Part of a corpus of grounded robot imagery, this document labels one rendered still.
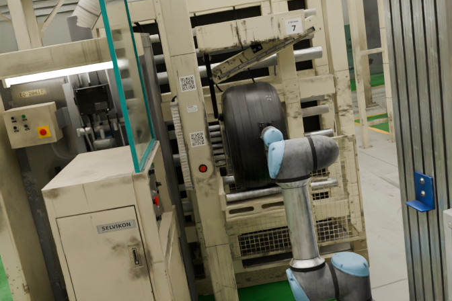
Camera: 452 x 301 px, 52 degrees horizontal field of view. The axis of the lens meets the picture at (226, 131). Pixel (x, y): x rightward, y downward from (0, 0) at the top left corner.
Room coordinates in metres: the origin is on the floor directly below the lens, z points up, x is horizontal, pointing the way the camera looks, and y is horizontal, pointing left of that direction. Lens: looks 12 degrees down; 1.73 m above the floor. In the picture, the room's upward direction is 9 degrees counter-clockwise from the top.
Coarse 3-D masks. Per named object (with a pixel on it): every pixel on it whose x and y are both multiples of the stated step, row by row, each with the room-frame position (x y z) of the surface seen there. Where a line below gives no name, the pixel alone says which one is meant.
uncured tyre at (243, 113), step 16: (224, 96) 2.37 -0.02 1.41; (240, 96) 2.30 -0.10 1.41; (256, 96) 2.28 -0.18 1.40; (272, 96) 2.28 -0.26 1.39; (224, 112) 2.29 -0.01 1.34; (240, 112) 2.22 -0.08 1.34; (256, 112) 2.21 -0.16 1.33; (272, 112) 2.21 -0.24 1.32; (240, 128) 2.18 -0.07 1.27; (256, 128) 2.17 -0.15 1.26; (240, 144) 2.16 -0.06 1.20; (256, 144) 2.16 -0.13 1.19; (240, 160) 2.17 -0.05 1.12; (256, 160) 2.16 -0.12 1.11; (240, 176) 2.22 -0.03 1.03; (256, 176) 2.20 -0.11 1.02
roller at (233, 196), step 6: (270, 186) 2.29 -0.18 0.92; (276, 186) 2.29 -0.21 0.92; (234, 192) 2.29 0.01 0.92; (240, 192) 2.29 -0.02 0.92; (246, 192) 2.28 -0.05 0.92; (252, 192) 2.28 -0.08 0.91; (258, 192) 2.28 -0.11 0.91; (264, 192) 2.28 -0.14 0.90; (270, 192) 2.28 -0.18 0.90; (276, 192) 2.28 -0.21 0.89; (228, 198) 2.27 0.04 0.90; (234, 198) 2.27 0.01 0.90; (240, 198) 2.28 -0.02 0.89; (246, 198) 2.28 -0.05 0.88
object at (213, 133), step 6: (210, 126) 2.76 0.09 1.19; (216, 126) 2.76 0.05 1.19; (210, 132) 2.76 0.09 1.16; (216, 132) 2.75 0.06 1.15; (222, 132) 2.74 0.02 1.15; (216, 138) 2.76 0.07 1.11; (222, 138) 2.74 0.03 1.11; (216, 144) 2.75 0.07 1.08; (222, 144) 2.75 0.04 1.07; (216, 150) 2.76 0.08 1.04; (222, 150) 2.76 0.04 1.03; (216, 156) 2.76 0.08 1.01; (222, 156) 2.75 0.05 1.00; (222, 162) 2.76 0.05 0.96; (216, 168) 2.76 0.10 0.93; (228, 168) 2.74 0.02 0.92
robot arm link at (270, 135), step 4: (268, 128) 1.88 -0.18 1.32; (272, 128) 1.85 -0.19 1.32; (264, 132) 1.87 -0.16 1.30; (268, 132) 1.82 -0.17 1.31; (272, 132) 1.81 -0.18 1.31; (276, 132) 1.81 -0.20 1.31; (280, 132) 1.84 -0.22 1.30; (264, 136) 1.83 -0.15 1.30; (268, 136) 1.81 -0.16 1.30; (272, 136) 1.81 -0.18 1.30; (276, 136) 1.81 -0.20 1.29; (280, 136) 1.81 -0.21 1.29; (264, 140) 1.83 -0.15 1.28; (268, 140) 1.81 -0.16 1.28; (272, 140) 1.81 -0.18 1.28; (276, 140) 1.81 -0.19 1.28; (280, 140) 1.81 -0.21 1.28; (264, 144) 1.86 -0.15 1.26; (268, 144) 1.81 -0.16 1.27; (268, 148) 1.83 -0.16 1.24
